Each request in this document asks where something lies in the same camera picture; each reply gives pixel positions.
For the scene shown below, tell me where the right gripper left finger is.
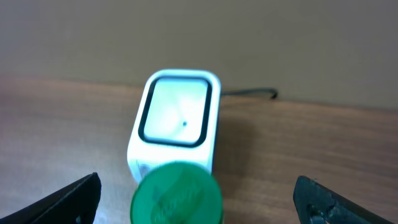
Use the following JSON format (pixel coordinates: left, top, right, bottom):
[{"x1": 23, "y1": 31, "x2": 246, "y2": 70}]
[{"x1": 1, "y1": 172, "x2": 101, "y2": 224}]

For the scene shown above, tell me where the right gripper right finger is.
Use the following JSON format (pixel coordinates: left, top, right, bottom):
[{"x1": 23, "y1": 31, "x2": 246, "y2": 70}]
[{"x1": 293, "y1": 175, "x2": 392, "y2": 224}]

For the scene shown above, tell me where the green lid jar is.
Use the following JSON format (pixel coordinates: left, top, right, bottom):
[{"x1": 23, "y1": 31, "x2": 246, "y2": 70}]
[{"x1": 130, "y1": 162, "x2": 224, "y2": 224}]

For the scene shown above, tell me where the white barcode scanner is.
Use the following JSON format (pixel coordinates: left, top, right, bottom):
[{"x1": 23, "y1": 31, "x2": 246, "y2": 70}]
[{"x1": 127, "y1": 68, "x2": 221, "y2": 182}]

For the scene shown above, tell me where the black scanner cable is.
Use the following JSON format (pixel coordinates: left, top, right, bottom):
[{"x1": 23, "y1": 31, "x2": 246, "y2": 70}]
[{"x1": 220, "y1": 88, "x2": 279, "y2": 100}]

